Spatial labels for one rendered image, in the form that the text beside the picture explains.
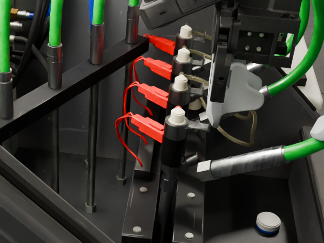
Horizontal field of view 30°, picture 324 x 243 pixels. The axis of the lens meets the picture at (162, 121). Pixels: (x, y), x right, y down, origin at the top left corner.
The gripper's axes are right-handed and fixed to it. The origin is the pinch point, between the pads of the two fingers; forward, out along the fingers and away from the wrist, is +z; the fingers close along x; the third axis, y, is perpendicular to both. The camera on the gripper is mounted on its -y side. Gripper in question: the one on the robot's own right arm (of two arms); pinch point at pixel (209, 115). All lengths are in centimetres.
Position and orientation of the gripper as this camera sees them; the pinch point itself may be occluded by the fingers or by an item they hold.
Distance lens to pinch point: 69.0
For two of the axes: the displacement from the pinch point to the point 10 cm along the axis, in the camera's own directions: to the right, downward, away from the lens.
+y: 9.9, 1.1, -0.2
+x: 0.7, -5.3, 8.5
